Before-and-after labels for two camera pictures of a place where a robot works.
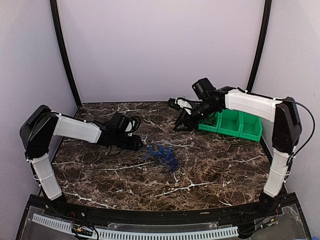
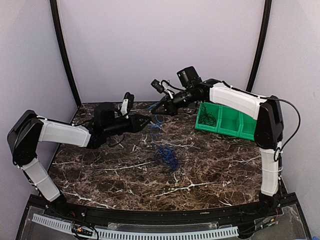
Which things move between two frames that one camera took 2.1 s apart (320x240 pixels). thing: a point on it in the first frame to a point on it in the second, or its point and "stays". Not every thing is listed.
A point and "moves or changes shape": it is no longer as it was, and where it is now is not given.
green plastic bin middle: [229, 122] stays
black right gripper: [186, 119] to [168, 104]
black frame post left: [54, 7] stays
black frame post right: [266, 23] stays
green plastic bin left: [211, 123] stays
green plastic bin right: [251, 127] stays
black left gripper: [134, 144] to [135, 124]
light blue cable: [163, 153] moves or changes shape
